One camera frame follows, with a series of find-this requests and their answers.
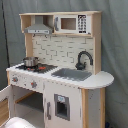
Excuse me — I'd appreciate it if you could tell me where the wooden toy kitchen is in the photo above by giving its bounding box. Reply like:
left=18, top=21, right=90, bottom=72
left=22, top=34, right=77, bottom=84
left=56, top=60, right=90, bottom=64
left=4, top=11, right=114, bottom=128

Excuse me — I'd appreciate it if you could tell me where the white oven door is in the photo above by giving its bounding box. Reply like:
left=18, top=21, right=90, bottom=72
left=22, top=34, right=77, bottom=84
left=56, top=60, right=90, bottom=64
left=0, top=86, right=13, bottom=128

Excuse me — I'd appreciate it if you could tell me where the black faucet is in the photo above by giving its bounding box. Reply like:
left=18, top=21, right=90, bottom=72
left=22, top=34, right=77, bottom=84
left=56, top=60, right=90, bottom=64
left=75, top=51, right=93, bottom=70

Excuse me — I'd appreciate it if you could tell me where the microwave keypad panel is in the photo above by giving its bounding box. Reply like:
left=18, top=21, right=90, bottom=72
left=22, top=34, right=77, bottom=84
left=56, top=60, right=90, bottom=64
left=78, top=15, right=86, bottom=33

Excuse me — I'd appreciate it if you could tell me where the grey sink basin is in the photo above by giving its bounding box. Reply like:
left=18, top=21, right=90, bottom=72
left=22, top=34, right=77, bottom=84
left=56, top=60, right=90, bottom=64
left=53, top=68, right=92, bottom=81

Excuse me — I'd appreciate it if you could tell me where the black stovetop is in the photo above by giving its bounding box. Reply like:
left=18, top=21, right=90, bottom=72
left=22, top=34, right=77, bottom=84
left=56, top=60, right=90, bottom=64
left=18, top=63, right=55, bottom=73

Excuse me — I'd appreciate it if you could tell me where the white microwave door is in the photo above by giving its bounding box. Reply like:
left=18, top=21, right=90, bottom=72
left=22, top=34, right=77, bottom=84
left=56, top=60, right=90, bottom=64
left=54, top=15, right=78, bottom=33

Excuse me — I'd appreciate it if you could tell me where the grey range hood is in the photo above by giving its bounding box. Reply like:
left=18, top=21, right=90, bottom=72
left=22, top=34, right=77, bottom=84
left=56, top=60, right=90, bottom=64
left=24, top=15, right=54, bottom=35

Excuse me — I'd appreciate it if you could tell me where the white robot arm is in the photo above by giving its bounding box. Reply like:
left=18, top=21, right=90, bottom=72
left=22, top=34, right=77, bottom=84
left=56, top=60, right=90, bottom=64
left=4, top=117, right=36, bottom=128

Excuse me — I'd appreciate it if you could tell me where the grey fridge door handle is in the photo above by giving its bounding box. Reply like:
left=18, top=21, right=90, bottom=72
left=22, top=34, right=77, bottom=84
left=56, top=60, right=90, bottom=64
left=47, top=102, right=51, bottom=120

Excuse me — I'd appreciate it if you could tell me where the grey ice dispenser panel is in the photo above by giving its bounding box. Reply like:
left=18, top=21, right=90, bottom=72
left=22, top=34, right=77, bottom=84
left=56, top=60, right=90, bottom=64
left=54, top=94, right=70, bottom=120

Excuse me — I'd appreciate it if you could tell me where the silver cooking pot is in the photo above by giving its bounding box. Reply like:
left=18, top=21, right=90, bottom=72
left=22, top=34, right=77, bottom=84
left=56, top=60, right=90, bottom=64
left=23, top=57, right=39, bottom=67

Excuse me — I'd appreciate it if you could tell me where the right red stove knob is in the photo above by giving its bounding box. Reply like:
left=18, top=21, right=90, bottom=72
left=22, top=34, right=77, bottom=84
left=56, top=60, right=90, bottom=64
left=31, top=81, right=37, bottom=88

